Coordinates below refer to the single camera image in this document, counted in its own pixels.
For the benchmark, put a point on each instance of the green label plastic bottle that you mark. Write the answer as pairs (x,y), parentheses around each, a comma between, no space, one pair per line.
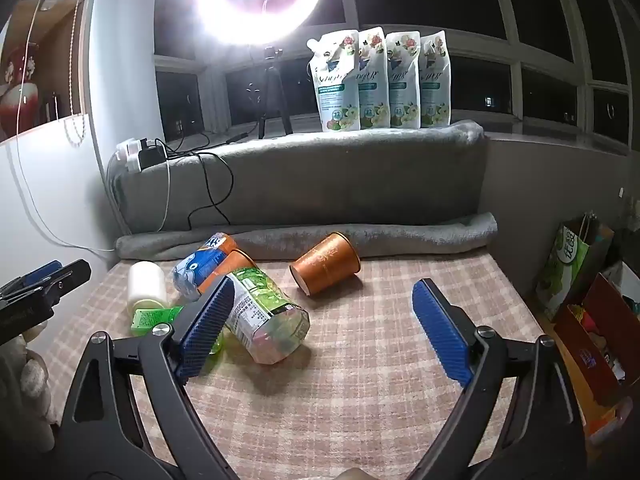
(260,310)

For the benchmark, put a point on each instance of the white power strip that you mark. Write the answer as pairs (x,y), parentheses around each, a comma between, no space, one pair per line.
(127,157)

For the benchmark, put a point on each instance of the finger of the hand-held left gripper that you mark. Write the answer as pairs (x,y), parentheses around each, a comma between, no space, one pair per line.
(42,271)
(65,280)

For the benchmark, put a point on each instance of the red vase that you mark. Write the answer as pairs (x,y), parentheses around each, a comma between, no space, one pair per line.
(17,102)

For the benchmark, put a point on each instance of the black tripod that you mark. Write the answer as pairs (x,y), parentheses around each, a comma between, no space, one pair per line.
(272,90)

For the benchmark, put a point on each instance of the small white plastic bottle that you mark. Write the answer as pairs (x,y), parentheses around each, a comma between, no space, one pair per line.
(146,285)

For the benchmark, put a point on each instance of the orange soda bottle blue label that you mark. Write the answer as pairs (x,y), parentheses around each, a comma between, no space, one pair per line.
(200,270)
(220,244)

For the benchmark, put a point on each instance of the red cardboard box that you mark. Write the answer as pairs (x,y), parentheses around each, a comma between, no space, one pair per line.
(585,350)

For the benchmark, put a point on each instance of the green paper bag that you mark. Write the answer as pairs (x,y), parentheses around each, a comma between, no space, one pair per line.
(565,265)

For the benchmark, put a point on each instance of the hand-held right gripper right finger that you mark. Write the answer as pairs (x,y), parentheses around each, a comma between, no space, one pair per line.
(440,330)

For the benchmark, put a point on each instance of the white cardboard box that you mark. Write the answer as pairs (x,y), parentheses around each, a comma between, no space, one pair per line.
(625,280)

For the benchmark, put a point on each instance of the wooden cabinet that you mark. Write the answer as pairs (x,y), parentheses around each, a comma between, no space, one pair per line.
(55,50)

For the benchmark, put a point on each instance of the grey blanket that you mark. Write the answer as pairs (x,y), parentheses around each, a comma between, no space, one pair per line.
(325,180)

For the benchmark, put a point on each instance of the beige plush toy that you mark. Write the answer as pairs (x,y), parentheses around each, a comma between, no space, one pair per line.
(25,390)

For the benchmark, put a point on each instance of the small green tube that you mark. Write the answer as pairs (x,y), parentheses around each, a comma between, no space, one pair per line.
(155,319)

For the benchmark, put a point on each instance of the black charger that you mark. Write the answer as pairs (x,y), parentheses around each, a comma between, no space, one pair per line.
(152,156)

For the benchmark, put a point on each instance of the orange paper cup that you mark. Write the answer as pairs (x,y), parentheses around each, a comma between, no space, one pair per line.
(325,262)

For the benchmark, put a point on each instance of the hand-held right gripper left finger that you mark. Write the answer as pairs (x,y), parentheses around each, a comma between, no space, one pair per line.
(207,320)

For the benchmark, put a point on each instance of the plaid blanket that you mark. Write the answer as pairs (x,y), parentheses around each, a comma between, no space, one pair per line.
(360,360)

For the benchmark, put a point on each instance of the white detergent pouch with spout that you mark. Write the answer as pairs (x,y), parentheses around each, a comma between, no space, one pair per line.
(337,85)

